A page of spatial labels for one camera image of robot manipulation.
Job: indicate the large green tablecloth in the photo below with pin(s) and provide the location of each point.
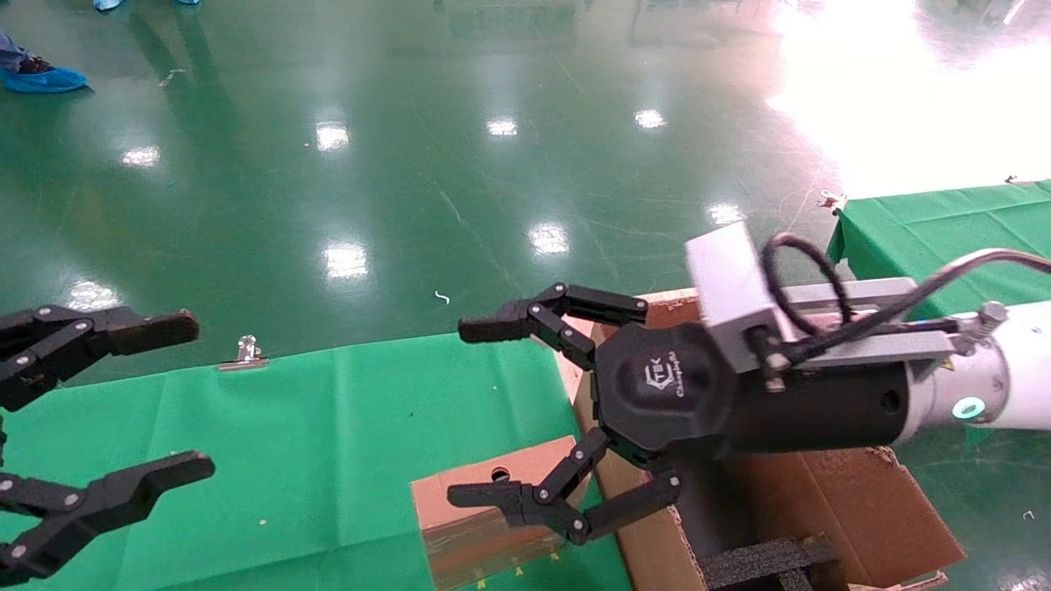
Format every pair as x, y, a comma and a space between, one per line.
328, 451

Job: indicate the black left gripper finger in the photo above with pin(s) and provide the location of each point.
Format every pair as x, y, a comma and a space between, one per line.
98, 328
107, 497

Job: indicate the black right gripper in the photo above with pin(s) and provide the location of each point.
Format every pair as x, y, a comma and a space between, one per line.
665, 394

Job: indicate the silver binder clip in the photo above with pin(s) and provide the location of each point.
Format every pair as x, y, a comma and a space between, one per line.
244, 353

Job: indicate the large open brown carton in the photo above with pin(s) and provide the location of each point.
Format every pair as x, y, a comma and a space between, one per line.
862, 509

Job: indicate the black foam insert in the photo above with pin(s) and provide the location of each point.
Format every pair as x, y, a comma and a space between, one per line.
764, 562

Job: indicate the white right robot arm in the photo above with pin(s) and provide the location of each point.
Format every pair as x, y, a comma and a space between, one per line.
1018, 369

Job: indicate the person leg in jeans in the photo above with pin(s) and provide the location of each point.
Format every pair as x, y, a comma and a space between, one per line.
12, 53

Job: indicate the small brown cardboard box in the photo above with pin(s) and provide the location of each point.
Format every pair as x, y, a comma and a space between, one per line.
460, 492

